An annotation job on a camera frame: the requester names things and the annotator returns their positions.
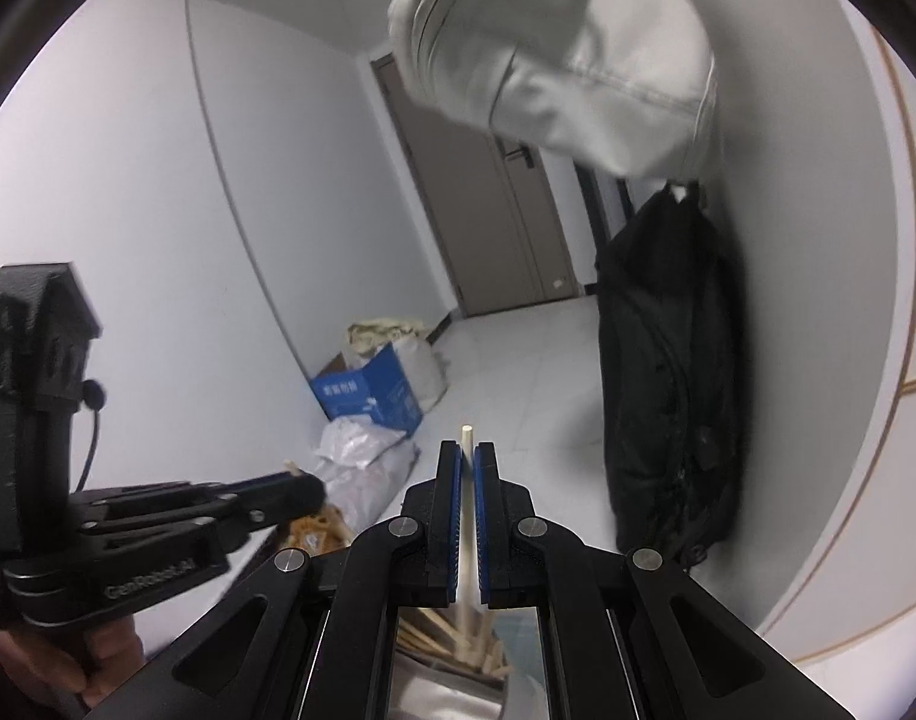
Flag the wooden chopstick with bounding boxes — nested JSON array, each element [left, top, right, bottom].
[[396, 605, 513, 681], [456, 424, 477, 670]]

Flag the person's left hand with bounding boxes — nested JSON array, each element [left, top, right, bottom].
[[0, 616, 145, 709]]

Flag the grey plastic mail bags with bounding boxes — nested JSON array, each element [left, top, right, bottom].
[[313, 415, 419, 533]]

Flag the white utensil holder cup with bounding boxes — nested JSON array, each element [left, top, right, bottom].
[[386, 608, 551, 718]]

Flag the blue cardboard box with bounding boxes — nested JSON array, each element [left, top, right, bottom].
[[310, 344, 424, 436]]

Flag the white sack with cloth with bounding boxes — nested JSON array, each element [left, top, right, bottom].
[[344, 317, 448, 413]]

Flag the black hanging backpack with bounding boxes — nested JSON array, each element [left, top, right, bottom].
[[596, 182, 747, 569]]

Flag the grey brown door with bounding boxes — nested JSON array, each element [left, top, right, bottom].
[[371, 55, 579, 316]]

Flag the white hanging bag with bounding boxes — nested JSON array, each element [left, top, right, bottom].
[[388, 0, 718, 182]]

